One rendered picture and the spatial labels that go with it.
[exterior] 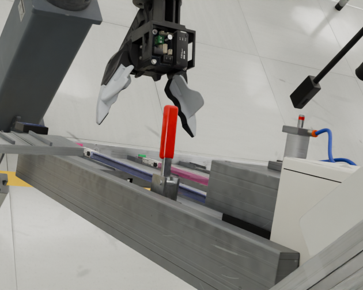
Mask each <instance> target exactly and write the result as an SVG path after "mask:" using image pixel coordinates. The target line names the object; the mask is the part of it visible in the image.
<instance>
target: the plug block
mask: <svg viewBox="0 0 363 290"><path fill-rule="evenodd" d="M314 78H315V76H312V75H309V76H307V77H306V78H305V79H304V81H303V82H302V83H301V84H300V85H299V86H298V87H297V88H296V90H295V91H294V92H293V93H292V94H291V95H290V99H291V101H292V104H293V106H294V108H297V109H302V108H303V107H304V106H305V105H306V104H307V103H308V102H309V101H310V100H311V99H312V98H313V97H314V96H315V95H316V94H317V93H318V92H319V91H320V90H321V87H320V84H319V83H318V84H316V83H314V82H313V79H314Z"/></svg>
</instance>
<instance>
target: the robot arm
mask: <svg viewBox="0 0 363 290"><path fill-rule="evenodd" d="M47 1H48V2H49V3H51V4H53V5H55V6H57V7H59V8H61V9H65V10H70V11H79V10H84V9H86V8H87V7H88V6H89V5H90V3H91V1H92V0H47ZM133 4H134V5H135V6H136V7H138V8H139V10H138V12H137V14H136V16H135V18H134V21H133V23H132V24H131V26H130V29H129V30H128V32H127V34H126V37H125V38H124V40H123V42H122V45H121V46H120V48H119V50H118V52H117V53H115V54H114V55H113V56H112V57H111V58H110V60H109V61H108V63H107V65H106V68H105V71H104V75H103V79H102V81H101V88H100V91H99V96H98V100H97V106H96V123H97V124H98V125H100V124H101V123H102V122H103V120H104V119H105V118H106V116H107V115H108V114H109V109H110V107H111V105H112V104H113V103H114V102H116V100H117V98H118V94H119V93H120V91H121V90H124V89H126V88H127V87H128V86H129V84H130V83H131V77H130V74H131V75H135V76H134V77H135V78H139V77H141V76H142V75H144V76H149V77H152V78H153V80H154V81H155V82H157V81H159V80H160V79H161V76H163V75H165V74H166V75H167V78H168V79H169V80H168V81H167V84H166V85H165V88H164V91H165V94H166V95H167V97H168V98H169V99H170V100H171V101H172V102H173V103H174V105H175V106H176V107H178V116H179V117H180V119H181V124H182V127H183V129H184V130H185V131H186V132H187V133H188V134H189V135H190V136H191V137H192V138H193V137H195V136H196V116H195V114H196V112H197V111H198V110H200V108H201V107H203V105H204V103H205V100H204V97H203V95H202V94H201V93H200V92H199V91H196V90H193V89H190V88H189V87H188V80H187V70H189V69H191V68H193V67H195V38H196V31H195V30H190V29H187V28H186V26H185V25H181V24H180V7H181V5H182V0H133ZM181 31H183V32H186V33H183V32H181ZM190 43H192V59H191V60H189V61H188V45H189V44H190Z"/></svg>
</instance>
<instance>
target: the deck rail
mask: <svg viewBox="0 0 363 290"><path fill-rule="evenodd" d="M16 177H18V178H20V179H21V180H23V181H25V182H26V183H27V184H30V185H31V186H32V187H34V188H36V189H37V190H39V191H41V192H42V193H44V194H45V195H47V196H48V197H50V198H52V199H53V200H55V201H57V202H58V203H60V204H62V205H63V206H64V207H66V208H68V209H69V210H71V211H73V212H74V213H76V214H77V215H79V216H80V217H82V218H84V219H85V220H87V221H89V222H90V223H92V224H94V225H95V226H96V227H98V228H100V229H101V230H103V231H105V232H106V233H107V234H110V235H111V236H112V237H114V238H116V239H117V240H119V241H121V242H122V243H124V244H125V245H127V246H128V247H130V248H132V249H133V250H135V251H137V252H138V253H140V254H142V255H143V256H144V257H146V258H148V259H149V260H151V261H153V262H154V263H156V264H157V265H159V266H161V267H162V268H164V269H165V270H167V271H169V272H170V273H172V274H174V275H175V276H176V277H178V278H180V279H181V280H183V281H185V282H186V283H188V284H190V285H191V286H193V287H194V288H196V289H197V290H269V289H270V288H272V287H273V286H274V285H276V284H277V283H279V282H280V281H281V280H283V279H284V278H285V277H286V276H288V275H289V274H291V272H293V271H294V270H296V269H297V268H298V261H299V257H300V253H299V252H297V251H295V250H292V249H290V248H288V247H285V246H282V245H280V244H278V243H275V242H273V241H270V240H268V239H266V238H263V237H261V236H258V235H256V234H253V233H251V232H249V231H246V230H244V229H242V228H239V227H237V226H234V225H232V224H229V223H227V222H225V221H222V220H220V219H217V218H215V217H213V216H210V215H208V214H205V213H203V212H201V211H198V210H196V209H193V208H191V207H188V206H186V205H184V204H181V203H178V202H177V201H174V200H171V199H169V198H167V197H164V196H162V195H160V194H157V193H154V192H152V191H150V190H147V189H145V188H143V187H140V186H138V185H135V184H133V183H130V182H128V181H126V180H123V179H121V178H119V177H116V176H114V175H111V174H109V173H106V172H104V171H102V170H99V169H97V168H94V167H92V166H89V165H87V164H85V163H82V162H80V161H77V160H75V159H73V158H70V157H67V156H65V155H35V154H19V155H18V160H17V167H16Z"/></svg>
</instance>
